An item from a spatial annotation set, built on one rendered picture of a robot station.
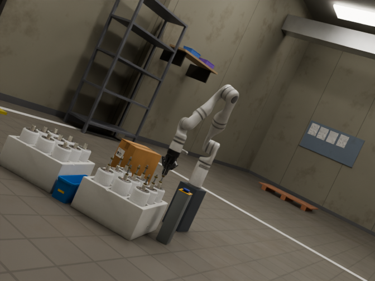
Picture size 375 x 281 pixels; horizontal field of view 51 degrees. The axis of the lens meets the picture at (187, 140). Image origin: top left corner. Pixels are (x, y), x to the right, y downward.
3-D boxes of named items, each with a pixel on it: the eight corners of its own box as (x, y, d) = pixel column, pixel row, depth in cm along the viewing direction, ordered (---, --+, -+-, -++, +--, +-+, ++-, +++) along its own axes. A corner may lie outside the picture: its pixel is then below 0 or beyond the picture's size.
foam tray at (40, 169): (37, 163, 266) (47, 138, 265) (84, 188, 257) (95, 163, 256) (-5, 163, 228) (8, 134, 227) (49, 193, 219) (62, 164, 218)
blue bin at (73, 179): (77, 192, 245) (85, 174, 244) (92, 199, 242) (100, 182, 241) (48, 195, 216) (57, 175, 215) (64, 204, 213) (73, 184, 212)
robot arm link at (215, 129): (215, 114, 253) (229, 120, 251) (203, 145, 270) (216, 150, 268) (210, 120, 246) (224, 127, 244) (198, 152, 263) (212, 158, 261)
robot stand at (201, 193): (172, 221, 275) (190, 182, 274) (188, 231, 268) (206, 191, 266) (161, 221, 263) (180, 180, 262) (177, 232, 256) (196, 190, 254)
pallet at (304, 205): (317, 213, 811) (320, 209, 810) (308, 213, 742) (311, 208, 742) (267, 188, 871) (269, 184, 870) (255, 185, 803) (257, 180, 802)
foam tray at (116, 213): (104, 200, 251) (115, 174, 250) (155, 229, 240) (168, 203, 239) (70, 206, 214) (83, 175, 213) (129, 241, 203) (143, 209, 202)
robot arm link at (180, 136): (170, 137, 236) (174, 141, 228) (181, 114, 235) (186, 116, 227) (180, 142, 239) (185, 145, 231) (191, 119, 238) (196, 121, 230)
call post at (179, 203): (159, 237, 231) (182, 189, 229) (169, 242, 229) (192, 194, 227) (155, 238, 224) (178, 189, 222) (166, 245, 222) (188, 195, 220)
